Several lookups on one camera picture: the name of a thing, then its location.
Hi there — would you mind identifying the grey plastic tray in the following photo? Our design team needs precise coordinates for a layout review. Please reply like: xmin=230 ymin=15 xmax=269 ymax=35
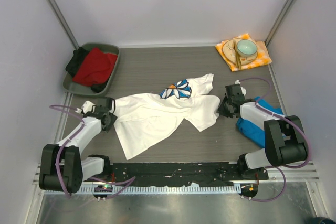
xmin=62 ymin=42 xmax=121 ymax=98

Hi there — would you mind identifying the aluminium frame rail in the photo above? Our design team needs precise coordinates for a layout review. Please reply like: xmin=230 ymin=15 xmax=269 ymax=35
xmin=33 ymin=160 xmax=321 ymax=185

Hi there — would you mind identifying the white flower print t-shirt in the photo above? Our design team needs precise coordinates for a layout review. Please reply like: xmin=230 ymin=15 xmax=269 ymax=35
xmin=112 ymin=73 xmax=220 ymax=160

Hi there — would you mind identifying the light green bowl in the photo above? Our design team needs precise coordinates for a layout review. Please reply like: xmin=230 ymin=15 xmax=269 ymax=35
xmin=237 ymin=39 xmax=258 ymax=57

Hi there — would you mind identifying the gold cutlery piece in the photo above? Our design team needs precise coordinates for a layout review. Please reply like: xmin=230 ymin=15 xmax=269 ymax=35
xmin=232 ymin=40 xmax=242 ymax=70

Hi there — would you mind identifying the blue t-shirt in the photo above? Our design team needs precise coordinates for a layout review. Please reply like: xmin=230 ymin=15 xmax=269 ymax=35
xmin=236 ymin=99 xmax=283 ymax=148

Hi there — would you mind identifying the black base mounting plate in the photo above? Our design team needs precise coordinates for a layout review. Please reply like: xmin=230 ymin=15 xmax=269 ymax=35
xmin=95 ymin=162 xmax=269 ymax=187

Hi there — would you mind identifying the white slotted cable duct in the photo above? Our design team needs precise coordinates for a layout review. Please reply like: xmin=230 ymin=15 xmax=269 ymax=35
xmin=44 ymin=184 xmax=242 ymax=195

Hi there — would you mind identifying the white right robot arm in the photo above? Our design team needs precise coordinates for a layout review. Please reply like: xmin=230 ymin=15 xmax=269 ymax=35
xmin=218 ymin=82 xmax=310 ymax=179

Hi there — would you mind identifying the red t-shirt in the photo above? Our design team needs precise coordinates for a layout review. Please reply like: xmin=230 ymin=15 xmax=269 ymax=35
xmin=72 ymin=47 xmax=118 ymax=87

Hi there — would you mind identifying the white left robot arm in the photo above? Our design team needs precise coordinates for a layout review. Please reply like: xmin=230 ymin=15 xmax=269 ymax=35
xmin=39 ymin=97 xmax=117 ymax=197

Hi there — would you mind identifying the beige decorated plate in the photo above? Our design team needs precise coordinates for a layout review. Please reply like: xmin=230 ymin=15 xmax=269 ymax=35
xmin=222 ymin=39 xmax=257 ymax=66

